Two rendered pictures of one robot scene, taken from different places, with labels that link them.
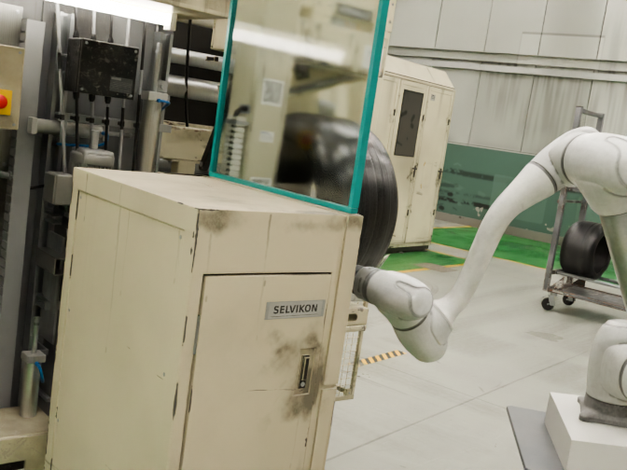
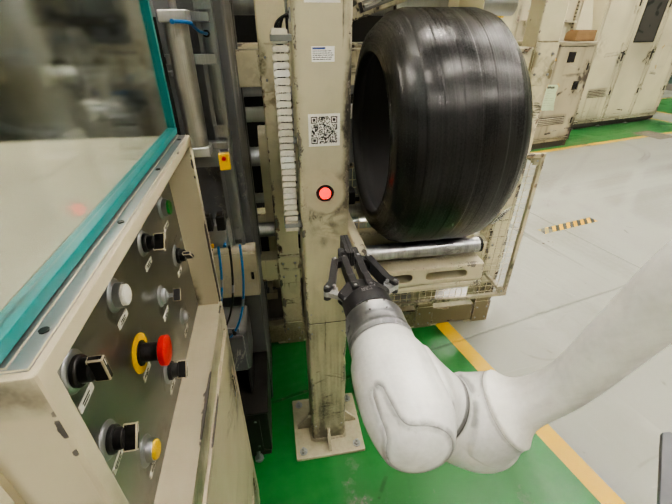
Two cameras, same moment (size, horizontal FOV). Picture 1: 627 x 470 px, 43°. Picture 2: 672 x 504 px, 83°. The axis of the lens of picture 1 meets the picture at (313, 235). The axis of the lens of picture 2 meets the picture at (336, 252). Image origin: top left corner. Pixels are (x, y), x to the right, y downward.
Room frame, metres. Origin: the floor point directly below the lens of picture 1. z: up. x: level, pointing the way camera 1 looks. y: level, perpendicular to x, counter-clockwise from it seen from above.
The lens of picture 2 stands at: (1.60, -0.32, 1.44)
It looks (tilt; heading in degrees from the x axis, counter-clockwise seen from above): 31 degrees down; 31
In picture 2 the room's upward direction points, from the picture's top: straight up
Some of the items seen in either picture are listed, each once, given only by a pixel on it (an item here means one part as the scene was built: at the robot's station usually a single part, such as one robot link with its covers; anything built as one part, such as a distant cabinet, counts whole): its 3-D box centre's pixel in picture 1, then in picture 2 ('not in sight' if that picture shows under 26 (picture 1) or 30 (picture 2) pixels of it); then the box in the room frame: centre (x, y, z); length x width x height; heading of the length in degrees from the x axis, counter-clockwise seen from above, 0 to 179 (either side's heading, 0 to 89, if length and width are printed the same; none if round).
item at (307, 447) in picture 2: not in sight; (326, 422); (2.42, 0.22, 0.02); 0.27 x 0.27 x 0.04; 40
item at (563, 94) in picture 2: not in sight; (539, 95); (7.48, 0.13, 0.62); 0.91 x 0.58 x 1.25; 143
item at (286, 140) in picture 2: not in sight; (287, 140); (2.35, 0.26, 1.19); 0.05 x 0.04 x 0.48; 40
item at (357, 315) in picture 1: (318, 315); (417, 268); (2.50, -0.05, 0.84); 0.36 x 0.09 x 0.06; 130
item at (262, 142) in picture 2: not in sight; (272, 210); (2.97, 0.88, 0.61); 0.33 x 0.06 x 0.86; 40
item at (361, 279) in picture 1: (370, 284); (377, 332); (1.98, -0.16, 1.06); 0.09 x 0.06 x 0.09; 130
